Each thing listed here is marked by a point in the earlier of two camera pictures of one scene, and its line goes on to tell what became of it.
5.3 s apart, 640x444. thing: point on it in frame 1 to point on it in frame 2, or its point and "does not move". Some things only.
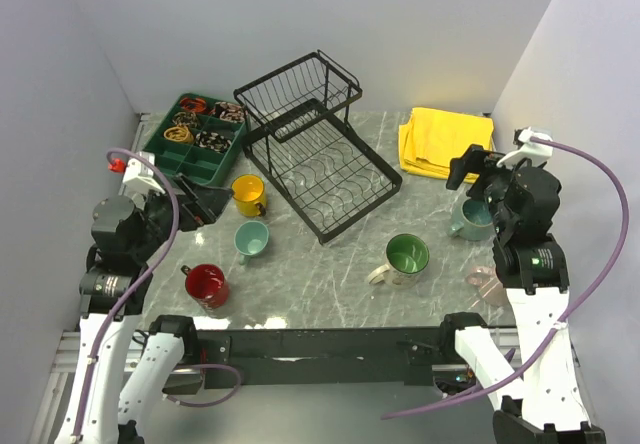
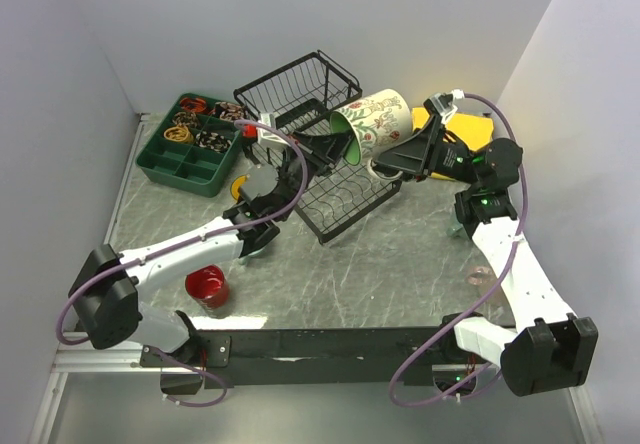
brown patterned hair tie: x=185 y=118 does not move
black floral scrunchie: x=213 y=141 does not move
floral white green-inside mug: x=407 y=256 to x=377 y=120
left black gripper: x=208 y=202 to x=329 y=147
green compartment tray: x=199 y=138 does not move
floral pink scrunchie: x=231 y=112 does not move
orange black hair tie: x=193 y=104 does not move
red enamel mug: x=206 y=283 does not move
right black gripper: x=477 y=160 to x=408 y=159
